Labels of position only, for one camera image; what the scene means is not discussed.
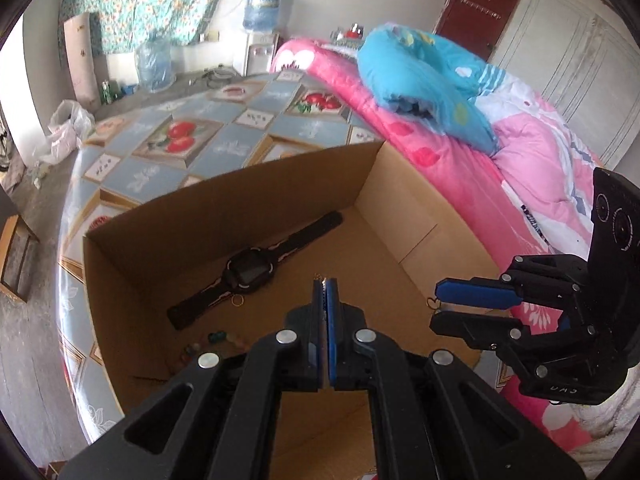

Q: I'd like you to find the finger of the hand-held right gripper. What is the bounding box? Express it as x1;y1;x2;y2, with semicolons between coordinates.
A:
434;255;576;311
429;310;551;361

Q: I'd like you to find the empty clear water jug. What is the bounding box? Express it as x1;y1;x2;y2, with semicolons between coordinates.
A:
136;31;176;92

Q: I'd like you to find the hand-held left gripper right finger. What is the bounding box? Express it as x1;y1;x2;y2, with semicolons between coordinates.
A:
326;279;586;480

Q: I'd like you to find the blue water bottle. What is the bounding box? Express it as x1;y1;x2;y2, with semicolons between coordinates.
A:
243;0;285;33

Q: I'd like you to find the floral curtain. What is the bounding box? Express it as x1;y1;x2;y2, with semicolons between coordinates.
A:
60;0;243;56

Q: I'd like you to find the white water dispenser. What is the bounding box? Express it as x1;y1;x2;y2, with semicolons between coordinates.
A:
243;30;281;77

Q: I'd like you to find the brown cardboard box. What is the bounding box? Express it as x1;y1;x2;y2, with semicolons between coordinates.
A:
82;141;516;480

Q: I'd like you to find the blue quilt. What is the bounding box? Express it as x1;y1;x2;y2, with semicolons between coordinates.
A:
357;23;501;157

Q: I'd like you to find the fruit print tablecloth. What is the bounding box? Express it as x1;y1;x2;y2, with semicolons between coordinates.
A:
57;71;386;441

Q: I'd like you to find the person's right forearm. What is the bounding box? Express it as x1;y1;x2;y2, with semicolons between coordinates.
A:
570;400;633;480

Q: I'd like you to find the white rolled mat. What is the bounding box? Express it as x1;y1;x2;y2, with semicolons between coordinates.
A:
62;12;101;111

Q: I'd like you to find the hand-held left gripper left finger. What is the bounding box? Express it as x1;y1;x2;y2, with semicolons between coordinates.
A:
59;279;328;480

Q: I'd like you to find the red door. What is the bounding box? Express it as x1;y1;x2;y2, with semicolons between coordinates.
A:
432;0;523;61

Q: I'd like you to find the pink and black smartwatch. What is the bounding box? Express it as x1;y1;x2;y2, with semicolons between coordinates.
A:
166;211;344;331

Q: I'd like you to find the pink quilt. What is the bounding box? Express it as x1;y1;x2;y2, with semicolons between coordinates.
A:
270;37;606;436

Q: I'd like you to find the multicolour bead bracelet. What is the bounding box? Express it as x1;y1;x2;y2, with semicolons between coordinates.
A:
175;329;251;368

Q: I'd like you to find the white plastic bag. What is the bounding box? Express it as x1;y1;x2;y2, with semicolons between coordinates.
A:
37;100;96;166

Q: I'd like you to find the white wardrobe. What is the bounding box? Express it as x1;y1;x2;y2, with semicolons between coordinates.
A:
487;0;640;171

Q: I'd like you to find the wooden stool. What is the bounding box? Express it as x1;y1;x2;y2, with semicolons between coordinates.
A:
0;214;40;303

